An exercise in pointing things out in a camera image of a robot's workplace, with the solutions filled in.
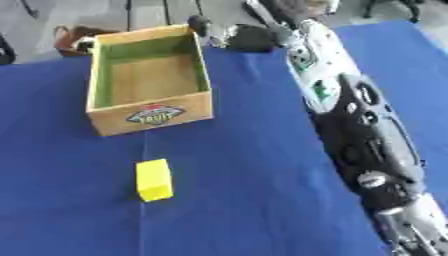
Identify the tan cardboard box green inside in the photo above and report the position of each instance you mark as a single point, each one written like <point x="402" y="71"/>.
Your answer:
<point x="153" y="80"/>

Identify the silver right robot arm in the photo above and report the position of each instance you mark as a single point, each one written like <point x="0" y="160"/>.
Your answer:
<point x="361" y="133"/>

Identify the black object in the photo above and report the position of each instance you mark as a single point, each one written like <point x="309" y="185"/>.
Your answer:
<point x="6" y="50"/>

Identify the brown bag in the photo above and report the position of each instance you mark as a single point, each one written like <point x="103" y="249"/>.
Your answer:
<point x="70" y="38"/>

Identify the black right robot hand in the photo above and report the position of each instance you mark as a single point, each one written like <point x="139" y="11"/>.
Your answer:
<point x="252" y="39"/>

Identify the black chair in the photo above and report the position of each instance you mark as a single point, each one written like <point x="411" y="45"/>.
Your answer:
<point x="411" y="8"/>

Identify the black tripod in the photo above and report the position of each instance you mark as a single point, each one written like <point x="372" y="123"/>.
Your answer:
<point x="128" y="13"/>

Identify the yellow rectangular block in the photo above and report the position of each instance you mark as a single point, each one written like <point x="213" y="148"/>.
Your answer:
<point x="154" y="180"/>

